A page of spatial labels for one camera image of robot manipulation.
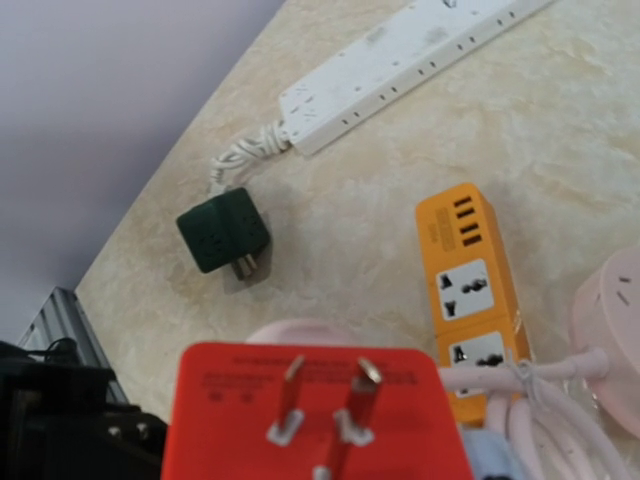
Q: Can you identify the pink coiled cable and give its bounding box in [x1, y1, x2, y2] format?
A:
[244, 319, 640, 480]

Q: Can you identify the red cube socket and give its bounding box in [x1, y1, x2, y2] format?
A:
[162, 343, 472, 479]

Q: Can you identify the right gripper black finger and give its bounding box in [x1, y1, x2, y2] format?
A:
[1, 339, 168, 479]

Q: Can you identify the aluminium front rail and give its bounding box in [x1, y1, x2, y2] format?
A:
[17, 286, 131, 404]

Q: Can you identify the round pink power socket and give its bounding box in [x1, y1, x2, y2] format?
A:
[569, 246, 639, 436]

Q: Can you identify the long white power strip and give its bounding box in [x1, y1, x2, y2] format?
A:
[280, 0, 547, 155]

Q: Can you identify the orange power adapter socket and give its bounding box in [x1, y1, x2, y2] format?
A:
[414, 182, 532, 427]

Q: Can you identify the dark green cube socket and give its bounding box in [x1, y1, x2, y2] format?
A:
[176, 187, 271, 280]

